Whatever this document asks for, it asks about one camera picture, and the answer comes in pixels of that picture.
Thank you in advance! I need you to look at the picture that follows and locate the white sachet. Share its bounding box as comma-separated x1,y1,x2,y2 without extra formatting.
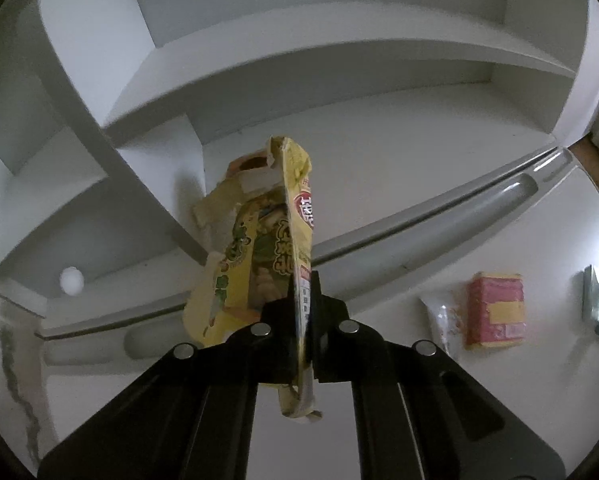
419,296,461,362

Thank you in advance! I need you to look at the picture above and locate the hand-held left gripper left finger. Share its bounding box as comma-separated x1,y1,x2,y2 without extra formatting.
38,280,301,480

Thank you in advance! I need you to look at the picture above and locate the round white drawer knob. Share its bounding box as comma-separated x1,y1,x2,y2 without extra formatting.
59,267,85,295

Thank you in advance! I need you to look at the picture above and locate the white drawer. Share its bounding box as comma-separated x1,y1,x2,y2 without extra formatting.
0,175,205,313

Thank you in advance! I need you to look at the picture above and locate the white desk shelf unit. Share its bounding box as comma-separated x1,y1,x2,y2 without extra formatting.
0,0,599,376

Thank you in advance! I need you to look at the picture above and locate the yellow snack bag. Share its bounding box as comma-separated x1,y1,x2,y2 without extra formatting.
182,135,324,424

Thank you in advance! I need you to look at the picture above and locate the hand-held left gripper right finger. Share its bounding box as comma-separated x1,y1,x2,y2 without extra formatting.
308,271,566,480

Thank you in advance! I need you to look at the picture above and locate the red packet with yellow label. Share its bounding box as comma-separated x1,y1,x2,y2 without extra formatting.
465,271,525,351

